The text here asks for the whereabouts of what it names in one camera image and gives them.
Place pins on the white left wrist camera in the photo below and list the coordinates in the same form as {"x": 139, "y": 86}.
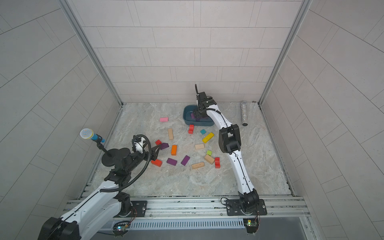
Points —
{"x": 138, "y": 146}

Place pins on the teal storage bin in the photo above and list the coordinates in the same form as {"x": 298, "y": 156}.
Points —
{"x": 206, "y": 122}

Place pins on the red arch brick lower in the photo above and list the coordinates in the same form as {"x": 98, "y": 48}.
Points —
{"x": 217, "y": 163}

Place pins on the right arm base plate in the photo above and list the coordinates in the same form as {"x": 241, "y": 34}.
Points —
{"x": 238, "y": 207}

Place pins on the microphone on black stand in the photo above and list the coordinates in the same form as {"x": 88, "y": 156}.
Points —
{"x": 99, "y": 144}

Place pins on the glitter silver cylinder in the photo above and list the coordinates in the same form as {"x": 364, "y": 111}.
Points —
{"x": 244, "y": 115}

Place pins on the red arch brick upper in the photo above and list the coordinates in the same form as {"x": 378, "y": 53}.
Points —
{"x": 191, "y": 129}

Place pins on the orange brick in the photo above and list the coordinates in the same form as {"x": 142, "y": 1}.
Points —
{"x": 174, "y": 150}

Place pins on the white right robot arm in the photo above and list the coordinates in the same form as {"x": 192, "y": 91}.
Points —
{"x": 230, "y": 144}

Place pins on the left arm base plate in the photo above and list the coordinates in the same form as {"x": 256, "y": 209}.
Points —
{"x": 137, "y": 209}

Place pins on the tan brick right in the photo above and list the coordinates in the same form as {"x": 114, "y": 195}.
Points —
{"x": 209, "y": 159}

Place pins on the red brick lower left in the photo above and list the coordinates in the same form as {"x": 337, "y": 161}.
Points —
{"x": 157, "y": 163}

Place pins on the red arch brick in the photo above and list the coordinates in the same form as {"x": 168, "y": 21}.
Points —
{"x": 191, "y": 129}
{"x": 217, "y": 163}

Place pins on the purple triangular brick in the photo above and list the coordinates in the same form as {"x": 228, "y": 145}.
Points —
{"x": 164, "y": 146}

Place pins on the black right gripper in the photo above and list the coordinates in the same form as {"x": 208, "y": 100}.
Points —
{"x": 199, "y": 109}

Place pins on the tan long brick lower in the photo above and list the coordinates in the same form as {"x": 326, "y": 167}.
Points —
{"x": 197, "y": 165}

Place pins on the yellow brick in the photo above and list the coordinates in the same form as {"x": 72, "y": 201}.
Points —
{"x": 208, "y": 137}

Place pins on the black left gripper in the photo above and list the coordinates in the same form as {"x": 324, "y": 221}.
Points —
{"x": 153, "y": 152}

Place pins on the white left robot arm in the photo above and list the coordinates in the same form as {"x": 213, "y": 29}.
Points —
{"x": 106, "y": 202}

